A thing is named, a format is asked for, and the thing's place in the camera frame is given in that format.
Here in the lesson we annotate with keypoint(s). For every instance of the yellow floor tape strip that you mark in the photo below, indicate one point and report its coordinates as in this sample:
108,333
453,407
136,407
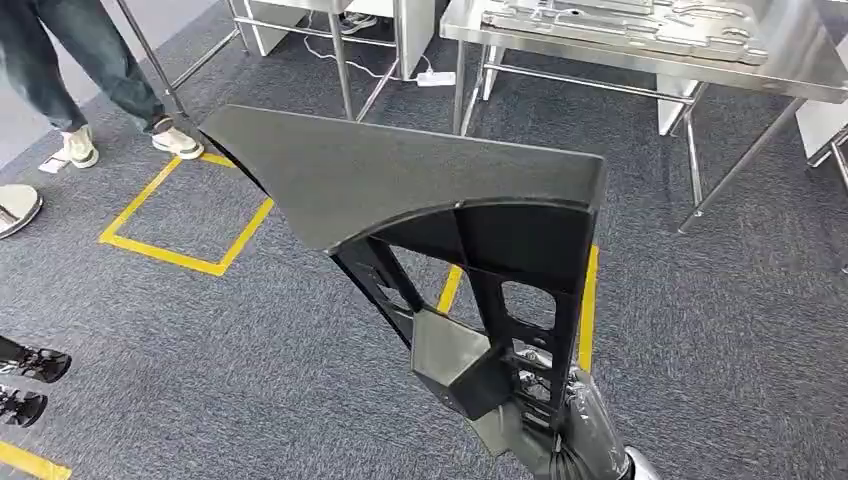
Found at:
30,462

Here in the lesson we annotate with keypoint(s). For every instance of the black ribbed plastic car part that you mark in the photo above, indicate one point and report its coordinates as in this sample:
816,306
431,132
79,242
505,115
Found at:
411,179

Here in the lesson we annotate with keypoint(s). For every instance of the person's pale shoe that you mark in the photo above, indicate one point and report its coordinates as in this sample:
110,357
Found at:
16,206

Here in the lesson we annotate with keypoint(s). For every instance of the white power strip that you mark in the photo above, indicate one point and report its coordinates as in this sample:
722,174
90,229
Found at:
435,79

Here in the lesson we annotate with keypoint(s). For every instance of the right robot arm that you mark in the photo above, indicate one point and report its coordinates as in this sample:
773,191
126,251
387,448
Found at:
644,467

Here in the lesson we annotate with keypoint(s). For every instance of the person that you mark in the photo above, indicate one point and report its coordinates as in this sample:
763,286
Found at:
99,60

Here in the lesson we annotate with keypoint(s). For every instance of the person's grey sneaker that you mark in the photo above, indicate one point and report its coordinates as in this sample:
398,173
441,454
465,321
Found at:
358,21

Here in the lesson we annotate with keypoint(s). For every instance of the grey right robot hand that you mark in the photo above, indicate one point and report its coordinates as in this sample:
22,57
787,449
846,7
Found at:
583,437

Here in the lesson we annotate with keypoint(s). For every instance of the yellow floor tape outline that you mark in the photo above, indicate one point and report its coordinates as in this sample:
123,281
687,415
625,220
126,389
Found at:
179,258
587,311

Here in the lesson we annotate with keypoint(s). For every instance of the white paper scrap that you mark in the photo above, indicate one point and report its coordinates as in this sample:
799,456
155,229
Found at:
53,162

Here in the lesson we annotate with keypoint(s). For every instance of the slanted steel pole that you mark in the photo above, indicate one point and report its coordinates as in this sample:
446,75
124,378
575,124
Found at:
152,60

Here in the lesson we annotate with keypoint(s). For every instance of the tray of metal parts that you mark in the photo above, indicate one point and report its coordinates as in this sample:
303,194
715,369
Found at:
629,26

